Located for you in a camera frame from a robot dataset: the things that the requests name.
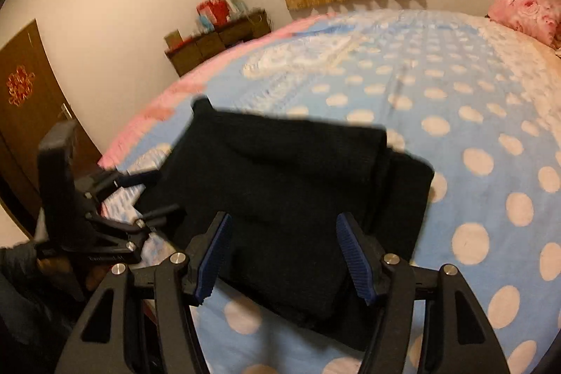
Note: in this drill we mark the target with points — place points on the pale blue bag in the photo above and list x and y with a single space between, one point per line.
239 8

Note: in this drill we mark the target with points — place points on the person's left hand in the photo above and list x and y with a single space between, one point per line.
55 266

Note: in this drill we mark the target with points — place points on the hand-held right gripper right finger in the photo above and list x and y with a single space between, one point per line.
357 262

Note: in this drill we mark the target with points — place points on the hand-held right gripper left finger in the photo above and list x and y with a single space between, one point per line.
214 262

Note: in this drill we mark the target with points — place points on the brown wooden cabinet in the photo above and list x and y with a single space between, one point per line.
219 43

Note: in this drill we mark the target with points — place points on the polka dot blanket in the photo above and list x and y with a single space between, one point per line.
460 93

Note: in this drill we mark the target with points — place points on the red door ornament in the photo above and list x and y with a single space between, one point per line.
19 85

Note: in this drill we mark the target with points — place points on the red gift bag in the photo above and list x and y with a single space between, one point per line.
214 11

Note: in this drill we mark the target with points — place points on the brown wooden door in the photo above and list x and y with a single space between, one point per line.
30 137

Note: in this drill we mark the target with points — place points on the black pants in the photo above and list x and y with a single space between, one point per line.
285 181

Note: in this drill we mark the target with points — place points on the pink floral pillow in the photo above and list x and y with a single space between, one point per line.
526 17

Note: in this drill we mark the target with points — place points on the person's left forearm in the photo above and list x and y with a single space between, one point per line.
26 304

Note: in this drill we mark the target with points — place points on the small brown box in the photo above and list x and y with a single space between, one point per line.
173 40

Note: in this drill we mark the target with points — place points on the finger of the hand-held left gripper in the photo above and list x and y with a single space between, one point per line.
144 221
131 177

